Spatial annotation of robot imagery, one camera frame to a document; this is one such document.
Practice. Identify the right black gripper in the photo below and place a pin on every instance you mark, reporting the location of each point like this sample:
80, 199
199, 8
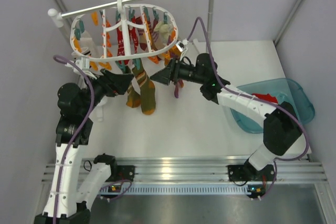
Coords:
171, 73

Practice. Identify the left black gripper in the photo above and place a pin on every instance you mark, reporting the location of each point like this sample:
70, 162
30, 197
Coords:
113, 83

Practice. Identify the olive orange striped sock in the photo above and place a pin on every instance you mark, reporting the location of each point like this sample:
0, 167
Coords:
133, 99

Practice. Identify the white oval clip hanger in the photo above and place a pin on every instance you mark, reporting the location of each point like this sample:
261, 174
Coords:
135, 15

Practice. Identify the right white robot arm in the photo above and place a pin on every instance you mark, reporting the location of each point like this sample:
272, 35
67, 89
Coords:
280, 125

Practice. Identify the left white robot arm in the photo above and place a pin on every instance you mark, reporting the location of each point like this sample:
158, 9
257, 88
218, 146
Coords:
70, 201

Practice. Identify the white black striped hanging sock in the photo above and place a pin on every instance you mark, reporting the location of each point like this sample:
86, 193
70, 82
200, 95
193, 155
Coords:
87, 45

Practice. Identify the cream hanging sock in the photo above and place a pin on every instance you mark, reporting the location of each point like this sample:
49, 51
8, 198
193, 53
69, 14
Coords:
162, 31

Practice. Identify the red patterned hanging sock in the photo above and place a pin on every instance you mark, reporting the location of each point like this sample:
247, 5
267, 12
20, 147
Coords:
133, 38

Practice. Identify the red sock in basin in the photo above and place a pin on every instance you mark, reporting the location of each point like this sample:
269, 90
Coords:
266, 97

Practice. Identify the blue plastic basin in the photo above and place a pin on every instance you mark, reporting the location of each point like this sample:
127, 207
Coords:
285, 90

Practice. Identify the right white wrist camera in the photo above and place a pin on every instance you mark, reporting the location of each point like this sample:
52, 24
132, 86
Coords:
181, 47

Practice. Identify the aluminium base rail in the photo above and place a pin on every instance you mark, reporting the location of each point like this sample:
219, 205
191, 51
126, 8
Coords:
208, 176

